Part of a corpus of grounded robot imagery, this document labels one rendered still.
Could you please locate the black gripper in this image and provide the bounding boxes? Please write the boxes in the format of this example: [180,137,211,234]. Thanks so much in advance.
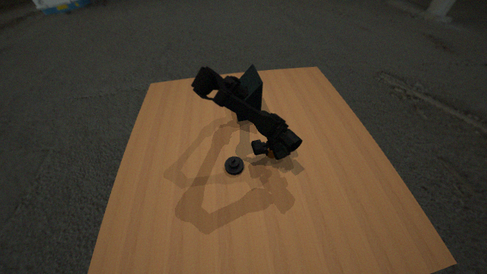
[251,138,273,156]

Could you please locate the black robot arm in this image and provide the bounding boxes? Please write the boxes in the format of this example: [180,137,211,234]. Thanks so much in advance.
[192,67,303,160]

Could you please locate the orange-brown cylinder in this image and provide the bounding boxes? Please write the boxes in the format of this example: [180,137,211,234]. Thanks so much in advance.
[268,148,275,159]

